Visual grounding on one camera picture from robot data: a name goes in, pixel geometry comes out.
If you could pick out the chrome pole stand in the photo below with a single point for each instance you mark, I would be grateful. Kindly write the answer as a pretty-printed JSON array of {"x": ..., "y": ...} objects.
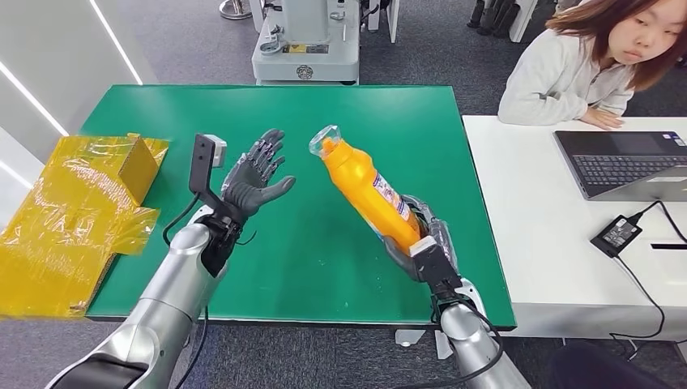
[{"x": 235, "y": 11}]

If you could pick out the orange bottle with clear cap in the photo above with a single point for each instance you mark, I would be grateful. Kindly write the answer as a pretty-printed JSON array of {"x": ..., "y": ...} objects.
[{"x": 359, "y": 182}]

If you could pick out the black thin bar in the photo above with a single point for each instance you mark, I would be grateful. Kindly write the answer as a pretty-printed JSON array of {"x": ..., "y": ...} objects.
[{"x": 668, "y": 246}]

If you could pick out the person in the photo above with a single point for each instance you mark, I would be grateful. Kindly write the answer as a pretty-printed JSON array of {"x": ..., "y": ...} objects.
[{"x": 563, "y": 75}]

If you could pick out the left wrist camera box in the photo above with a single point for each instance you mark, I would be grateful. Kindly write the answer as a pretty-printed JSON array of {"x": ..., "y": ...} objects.
[{"x": 214, "y": 150}]

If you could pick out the yellow film wrapped cardboard box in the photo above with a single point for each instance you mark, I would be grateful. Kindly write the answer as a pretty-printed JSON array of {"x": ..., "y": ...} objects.
[{"x": 70, "y": 225}]

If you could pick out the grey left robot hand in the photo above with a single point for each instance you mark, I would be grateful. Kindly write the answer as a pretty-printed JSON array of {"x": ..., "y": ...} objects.
[{"x": 252, "y": 182}]

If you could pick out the black power adapter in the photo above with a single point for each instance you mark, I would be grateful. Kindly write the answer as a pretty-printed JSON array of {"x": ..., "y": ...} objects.
[{"x": 617, "y": 235}]

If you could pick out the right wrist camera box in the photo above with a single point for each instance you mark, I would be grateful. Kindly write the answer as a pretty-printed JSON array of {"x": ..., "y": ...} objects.
[{"x": 437, "y": 268}]

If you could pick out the white robot stand machine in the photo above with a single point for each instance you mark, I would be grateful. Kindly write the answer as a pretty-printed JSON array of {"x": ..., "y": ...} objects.
[{"x": 306, "y": 53}]

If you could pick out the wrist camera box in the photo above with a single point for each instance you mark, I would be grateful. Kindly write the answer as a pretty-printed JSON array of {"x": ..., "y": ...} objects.
[
  {"x": 214, "y": 150},
  {"x": 437, "y": 268}
]

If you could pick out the white wall light strip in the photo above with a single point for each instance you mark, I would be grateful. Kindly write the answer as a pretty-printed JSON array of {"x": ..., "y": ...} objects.
[
  {"x": 33, "y": 99},
  {"x": 115, "y": 42}
]

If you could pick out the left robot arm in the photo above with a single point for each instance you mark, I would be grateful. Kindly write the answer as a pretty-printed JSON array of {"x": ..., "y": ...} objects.
[{"x": 171, "y": 290}]

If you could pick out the person's hand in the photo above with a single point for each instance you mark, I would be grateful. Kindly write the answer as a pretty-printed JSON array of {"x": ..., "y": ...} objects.
[{"x": 601, "y": 119}]

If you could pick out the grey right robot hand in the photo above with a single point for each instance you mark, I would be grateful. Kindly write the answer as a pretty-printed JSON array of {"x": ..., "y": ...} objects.
[{"x": 443, "y": 231}]

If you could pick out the white table foot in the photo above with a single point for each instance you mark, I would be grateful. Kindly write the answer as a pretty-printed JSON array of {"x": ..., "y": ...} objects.
[
  {"x": 409, "y": 337},
  {"x": 443, "y": 346}
]

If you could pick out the white furniture panel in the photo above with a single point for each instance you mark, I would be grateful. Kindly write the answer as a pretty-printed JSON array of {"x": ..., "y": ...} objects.
[
  {"x": 521, "y": 19},
  {"x": 392, "y": 19}
]

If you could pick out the grey laptop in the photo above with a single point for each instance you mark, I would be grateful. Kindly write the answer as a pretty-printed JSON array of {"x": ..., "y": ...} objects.
[{"x": 617, "y": 166}]

